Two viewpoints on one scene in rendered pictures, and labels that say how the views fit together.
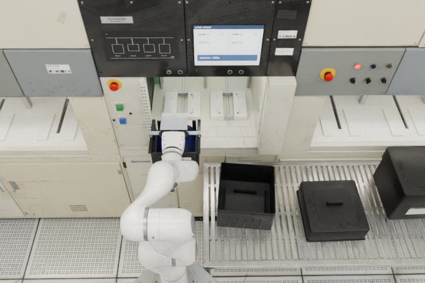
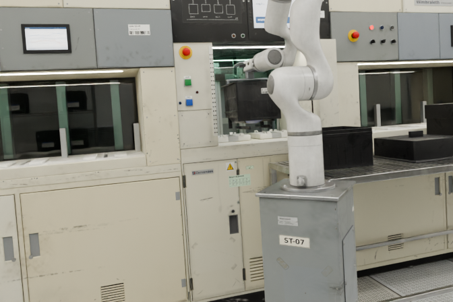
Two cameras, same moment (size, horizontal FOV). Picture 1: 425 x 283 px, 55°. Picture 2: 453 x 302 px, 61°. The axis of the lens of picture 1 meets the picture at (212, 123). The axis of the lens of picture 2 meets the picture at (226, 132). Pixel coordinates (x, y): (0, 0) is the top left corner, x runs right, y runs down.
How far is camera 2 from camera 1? 1.90 m
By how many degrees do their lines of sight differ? 49
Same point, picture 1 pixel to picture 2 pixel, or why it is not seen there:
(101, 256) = not seen: outside the picture
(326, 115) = not seen: hidden behind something
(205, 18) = not seen: outside the picture
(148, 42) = (218, 2)
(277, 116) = not seen: hidden behind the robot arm
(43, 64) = (126, 24)
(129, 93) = (197, 63)
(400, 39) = (389, 6)
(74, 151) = (130, 160)
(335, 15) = not seen: outside the picture
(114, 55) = (189, 15)
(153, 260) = (294, 73)
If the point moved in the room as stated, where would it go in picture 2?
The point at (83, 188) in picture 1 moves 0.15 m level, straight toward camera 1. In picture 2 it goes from (127, 238) to (145, 245)
